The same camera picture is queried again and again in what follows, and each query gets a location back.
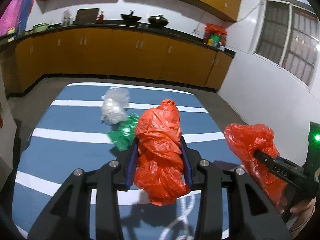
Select green foil wrapper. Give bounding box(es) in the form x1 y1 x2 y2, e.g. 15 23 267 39
106 114 140 152

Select dark cutting board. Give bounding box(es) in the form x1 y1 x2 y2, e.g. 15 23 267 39
74 8 100 25

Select glass jar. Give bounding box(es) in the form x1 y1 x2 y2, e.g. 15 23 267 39
61 9 73 27

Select clear crumpled plastic bag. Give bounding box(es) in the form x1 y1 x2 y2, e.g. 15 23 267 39
101 87 130 125

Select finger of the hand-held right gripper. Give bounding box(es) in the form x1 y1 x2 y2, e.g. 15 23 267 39
254 149 304 183

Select black kitchen countertop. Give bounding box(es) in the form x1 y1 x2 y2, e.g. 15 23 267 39
0 20 237 58

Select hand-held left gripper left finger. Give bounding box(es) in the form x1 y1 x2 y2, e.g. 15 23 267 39
27 137 139 240

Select black wok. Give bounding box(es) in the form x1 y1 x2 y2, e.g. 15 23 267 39
147 14 170 28

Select red plastic bag with groceries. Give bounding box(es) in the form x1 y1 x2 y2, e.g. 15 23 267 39
204 24 228 45

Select green bowl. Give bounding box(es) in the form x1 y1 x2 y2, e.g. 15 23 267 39
32 23 50 33

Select black pot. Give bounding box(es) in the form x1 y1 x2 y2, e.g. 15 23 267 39
121 10 142 25

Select wooden lower kitchen cabinets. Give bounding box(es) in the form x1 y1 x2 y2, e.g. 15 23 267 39
0 27 234 98

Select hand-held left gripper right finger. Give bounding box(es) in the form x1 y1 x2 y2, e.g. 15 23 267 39
180 136 292 240

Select purple hanging cloth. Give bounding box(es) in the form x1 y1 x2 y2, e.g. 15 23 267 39
0 0 35 37

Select blue white striped tablecloth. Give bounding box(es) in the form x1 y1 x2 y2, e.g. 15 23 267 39
11 82 247 240

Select person's right hand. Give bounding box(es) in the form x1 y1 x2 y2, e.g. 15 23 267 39
287 197 317 239

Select barred window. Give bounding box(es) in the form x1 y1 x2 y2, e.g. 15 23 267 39
252 0 320 92

